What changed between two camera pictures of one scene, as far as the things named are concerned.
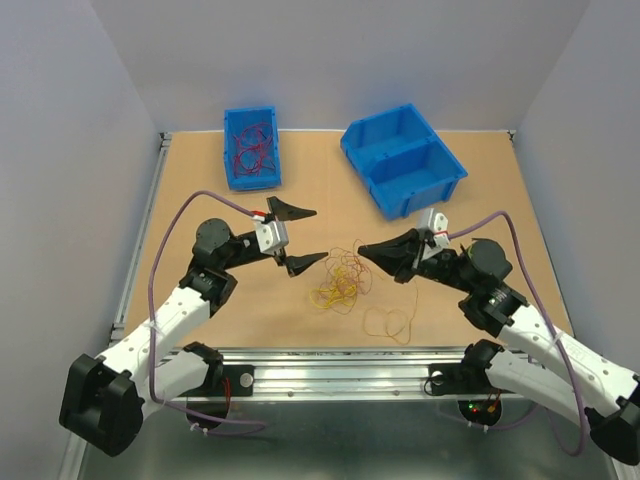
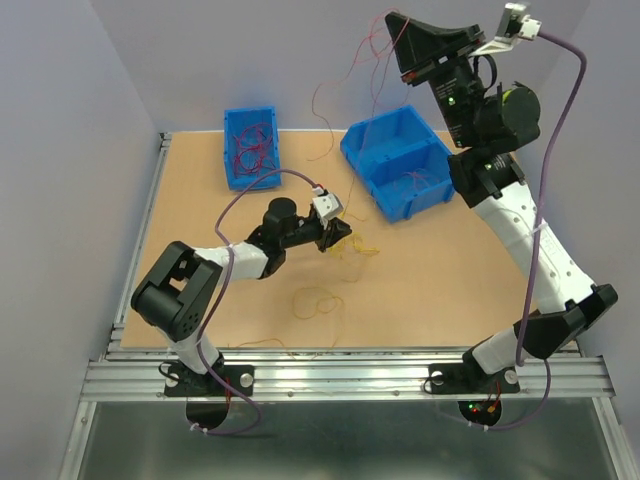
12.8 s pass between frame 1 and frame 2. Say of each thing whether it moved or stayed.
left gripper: moved
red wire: stayed
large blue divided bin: stayed
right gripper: moved
